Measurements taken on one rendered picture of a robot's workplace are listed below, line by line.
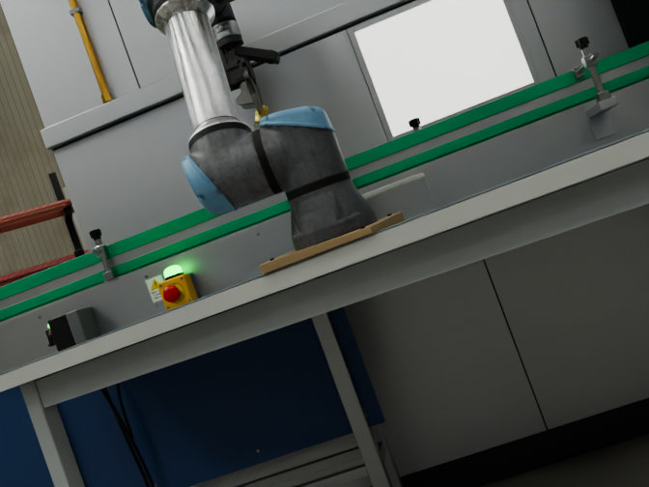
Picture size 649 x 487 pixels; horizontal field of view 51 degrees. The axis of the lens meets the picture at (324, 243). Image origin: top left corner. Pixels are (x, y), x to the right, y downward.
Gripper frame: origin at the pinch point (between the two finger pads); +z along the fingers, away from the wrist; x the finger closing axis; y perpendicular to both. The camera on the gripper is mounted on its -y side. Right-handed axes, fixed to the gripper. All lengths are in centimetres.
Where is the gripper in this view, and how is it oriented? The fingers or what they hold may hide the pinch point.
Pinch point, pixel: (262, 109)
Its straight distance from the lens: 183.4
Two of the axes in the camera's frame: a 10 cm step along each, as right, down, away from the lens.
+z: 3.5, 9.4, -0.3
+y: -9.3, 3.5, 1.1
